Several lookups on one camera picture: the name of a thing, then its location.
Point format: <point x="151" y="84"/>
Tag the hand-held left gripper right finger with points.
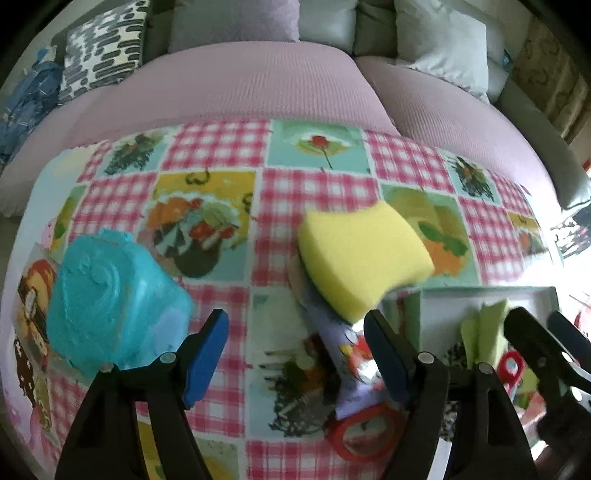
<point x="390" y="360"/>

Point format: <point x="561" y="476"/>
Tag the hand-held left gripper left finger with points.
<point x="203" y="364"/>

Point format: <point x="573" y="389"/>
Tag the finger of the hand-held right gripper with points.
<point x="531" y="332"/>
<point x="570" y="330"/>

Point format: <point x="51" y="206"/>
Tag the light green cloth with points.
<point x="489" y="332"/>

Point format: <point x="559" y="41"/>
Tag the white tray with green rim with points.
<point x="443" y="309"/>

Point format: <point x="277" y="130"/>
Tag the yellow sponge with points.
<point x="360" y="258"/>

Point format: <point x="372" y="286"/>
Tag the teal plastic toy box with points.
<point x="111" y="300"/>

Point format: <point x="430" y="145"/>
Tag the red plastic loop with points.
<point x="510" y="369"/>

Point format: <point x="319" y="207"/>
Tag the purple printed pouch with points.
<point x="337" y="332"/>

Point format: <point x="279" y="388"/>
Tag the pink checkered printed tablecloth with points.
<point x="286" y="194"/>

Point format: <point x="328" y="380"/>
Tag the grey sofa armrest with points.
<point x="545" y="138"/>

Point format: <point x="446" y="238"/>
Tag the yellowish floral patterned cloth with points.
<point x="549" y="74"/>

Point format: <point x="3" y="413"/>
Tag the pink sofa cover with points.
<point x="258" y="83"/>

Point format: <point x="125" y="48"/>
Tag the large white pillow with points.
<point x="448" y="41"/>

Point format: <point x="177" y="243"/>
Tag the blue denim cloth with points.
<point x="27" y="106"/>

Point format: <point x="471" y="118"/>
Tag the black white patterned pillow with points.
<point x="101" y="50"/>

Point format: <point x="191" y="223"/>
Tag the grey green pillow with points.
<point x="375" y="27"/>

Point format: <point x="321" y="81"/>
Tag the purple pillow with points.
<point x="231" y="23"/>

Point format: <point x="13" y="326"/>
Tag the small white pillow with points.
<point x="328" y="21"/>

